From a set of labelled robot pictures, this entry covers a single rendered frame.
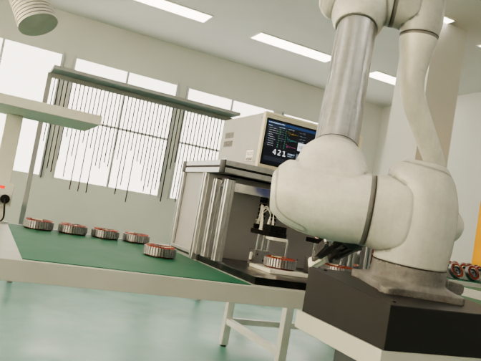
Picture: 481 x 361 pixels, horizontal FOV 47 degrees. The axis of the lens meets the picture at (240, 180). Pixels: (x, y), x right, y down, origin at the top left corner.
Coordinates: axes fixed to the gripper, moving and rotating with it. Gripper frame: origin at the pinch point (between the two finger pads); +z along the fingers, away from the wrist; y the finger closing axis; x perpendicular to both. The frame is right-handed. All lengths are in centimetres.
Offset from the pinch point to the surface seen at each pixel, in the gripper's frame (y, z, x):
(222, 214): -20.1, 22.2, 22.6
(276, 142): -2, 12, 50
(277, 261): -3.6, 17.1, 5.7
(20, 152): -57, 552, 367
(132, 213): 109, 581, 317
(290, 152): 4.3, 12.8, 47.7
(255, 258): -3.0, 32.0, 12.6
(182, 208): -21, 58, 43
